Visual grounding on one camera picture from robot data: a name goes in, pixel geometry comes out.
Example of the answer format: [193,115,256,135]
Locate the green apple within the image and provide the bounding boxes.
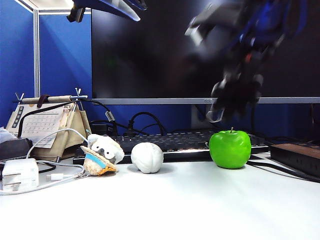
[208,126,252,169]

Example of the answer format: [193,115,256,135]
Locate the black looped cable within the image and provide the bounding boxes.
[123,111,167,137]

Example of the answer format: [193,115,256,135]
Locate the white power adapter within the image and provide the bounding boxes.
[1,158,40,193]

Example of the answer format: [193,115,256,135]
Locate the aluminium partition post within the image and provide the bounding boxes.
[33,9,41,98]

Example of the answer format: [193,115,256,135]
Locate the beige tent desk calendar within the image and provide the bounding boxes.
[5,87,93,163]

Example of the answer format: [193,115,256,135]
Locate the black cable with ferrite bead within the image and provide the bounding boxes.
[17,98,120,138]

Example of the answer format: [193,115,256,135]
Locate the white brain-shaped squeeze toy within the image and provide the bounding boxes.
[130,142,165,174]

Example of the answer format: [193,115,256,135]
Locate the white plush with straw hat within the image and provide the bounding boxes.
[79,133,125,177]

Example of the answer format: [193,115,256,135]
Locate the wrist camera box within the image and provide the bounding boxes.
[66,6,86,24]
[184,3,242,49]

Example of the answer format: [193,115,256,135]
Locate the left gripper short-seen finger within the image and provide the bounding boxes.
[117,0,148,11]

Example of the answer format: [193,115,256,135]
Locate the large black monitor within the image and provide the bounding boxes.
[91,0,320,105]

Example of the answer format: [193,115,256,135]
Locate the grey monitor stand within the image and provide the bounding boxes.
[191,104,214,130]

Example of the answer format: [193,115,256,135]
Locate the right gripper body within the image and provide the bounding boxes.
[222,29,288,87]

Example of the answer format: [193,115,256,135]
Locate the left gripper long finger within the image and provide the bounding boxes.
[83,0,142,22]

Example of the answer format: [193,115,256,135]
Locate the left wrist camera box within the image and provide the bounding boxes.
[66,6,86,24]

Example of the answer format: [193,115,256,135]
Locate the black power strip wooden top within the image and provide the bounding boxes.
[269,141,320,178]

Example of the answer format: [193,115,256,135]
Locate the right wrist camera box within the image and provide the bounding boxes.
[184,3,242,49]

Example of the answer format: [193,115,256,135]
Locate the dark flat box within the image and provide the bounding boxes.
[0,138,34,161]

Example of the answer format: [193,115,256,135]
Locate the small black hub box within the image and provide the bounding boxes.
[89,120,118,137]

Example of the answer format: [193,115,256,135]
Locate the thick black power strip cable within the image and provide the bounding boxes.
[247,159,320,184]

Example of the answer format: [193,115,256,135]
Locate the white charging cable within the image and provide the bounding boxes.
[0,128,93,196]

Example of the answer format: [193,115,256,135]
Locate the white tissue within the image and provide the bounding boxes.
[0,126,16,145]

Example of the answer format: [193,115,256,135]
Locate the black keyboard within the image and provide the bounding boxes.
[72,128,270,165]

